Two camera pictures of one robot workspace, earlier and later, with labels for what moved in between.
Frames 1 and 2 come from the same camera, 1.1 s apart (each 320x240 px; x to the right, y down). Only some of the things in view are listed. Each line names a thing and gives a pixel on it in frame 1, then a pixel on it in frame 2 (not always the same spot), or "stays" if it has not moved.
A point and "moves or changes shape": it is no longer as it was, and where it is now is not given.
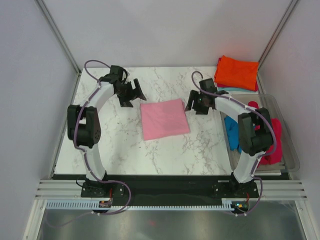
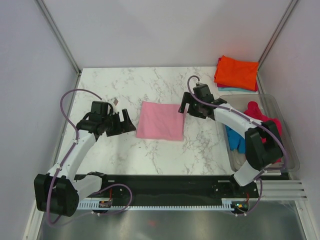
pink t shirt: x=164 y=119 moves or changes shape
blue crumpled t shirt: x=232 y=130 stays
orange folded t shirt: x=236 y=73 stays
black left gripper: x=125 y=102 to x=122 y=127
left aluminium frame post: x=57 y=34 stays
